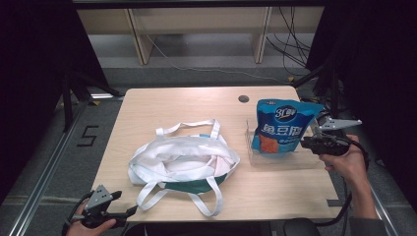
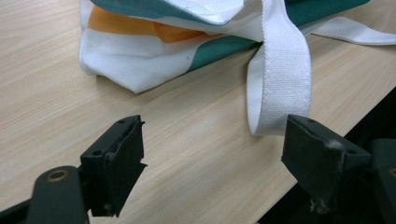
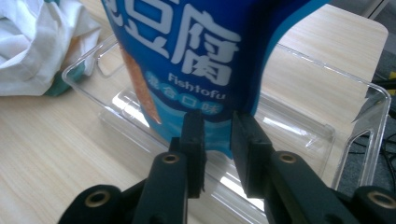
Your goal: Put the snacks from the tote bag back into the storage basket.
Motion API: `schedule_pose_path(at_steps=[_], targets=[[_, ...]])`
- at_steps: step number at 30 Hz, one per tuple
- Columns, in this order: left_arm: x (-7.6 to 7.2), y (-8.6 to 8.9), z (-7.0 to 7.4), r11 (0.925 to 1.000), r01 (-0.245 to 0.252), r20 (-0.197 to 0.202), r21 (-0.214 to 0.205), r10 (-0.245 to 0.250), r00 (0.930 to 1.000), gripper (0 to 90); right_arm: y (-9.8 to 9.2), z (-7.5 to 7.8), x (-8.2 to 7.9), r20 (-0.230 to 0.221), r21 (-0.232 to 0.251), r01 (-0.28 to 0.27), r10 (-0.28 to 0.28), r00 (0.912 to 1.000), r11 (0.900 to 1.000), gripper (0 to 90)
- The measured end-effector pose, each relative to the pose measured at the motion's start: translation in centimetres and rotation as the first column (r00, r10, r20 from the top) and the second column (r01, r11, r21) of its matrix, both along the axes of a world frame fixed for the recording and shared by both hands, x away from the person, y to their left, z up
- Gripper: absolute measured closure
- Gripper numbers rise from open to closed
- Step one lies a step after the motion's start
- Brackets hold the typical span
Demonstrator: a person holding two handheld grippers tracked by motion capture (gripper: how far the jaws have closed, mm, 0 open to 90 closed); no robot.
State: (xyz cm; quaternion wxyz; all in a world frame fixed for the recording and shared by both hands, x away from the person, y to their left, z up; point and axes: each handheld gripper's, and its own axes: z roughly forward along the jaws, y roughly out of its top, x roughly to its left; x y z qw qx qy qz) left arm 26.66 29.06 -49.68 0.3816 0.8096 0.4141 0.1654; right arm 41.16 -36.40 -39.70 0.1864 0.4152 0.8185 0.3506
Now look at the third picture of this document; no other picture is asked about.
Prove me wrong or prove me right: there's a blue snack packet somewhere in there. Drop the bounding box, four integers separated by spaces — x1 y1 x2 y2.
101 0 331 161

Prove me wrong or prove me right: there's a clear plastic bin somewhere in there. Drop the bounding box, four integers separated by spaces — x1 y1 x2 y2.
61 32 392 224

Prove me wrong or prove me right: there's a white tote bag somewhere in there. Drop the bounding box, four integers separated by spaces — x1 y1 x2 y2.
0 0 103 97

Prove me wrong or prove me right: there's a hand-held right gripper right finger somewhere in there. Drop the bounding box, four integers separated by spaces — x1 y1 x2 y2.
231 111 276 200

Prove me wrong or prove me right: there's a bundle of black floor cables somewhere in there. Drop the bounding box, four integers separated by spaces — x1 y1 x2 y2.
346 132 396 190

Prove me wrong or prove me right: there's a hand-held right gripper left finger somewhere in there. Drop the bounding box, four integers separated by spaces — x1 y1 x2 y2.
169 110 207 200

